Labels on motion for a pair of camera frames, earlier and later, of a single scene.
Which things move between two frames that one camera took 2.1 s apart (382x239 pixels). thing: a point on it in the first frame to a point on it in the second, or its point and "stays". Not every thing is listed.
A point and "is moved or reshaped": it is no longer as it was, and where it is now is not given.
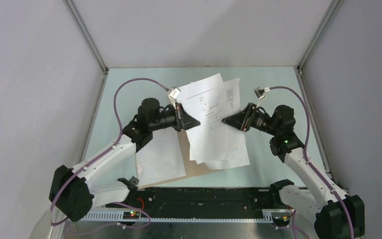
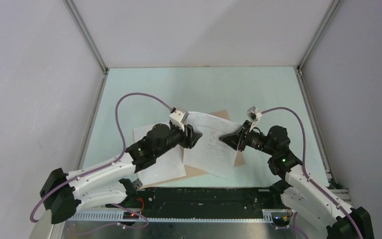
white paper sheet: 161,160 stays
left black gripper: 183,121 to 189,141
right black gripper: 241,120 to 237,138
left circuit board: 131,215 stays
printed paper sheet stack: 213,142 is moved or reshaped
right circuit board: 282,221 stays
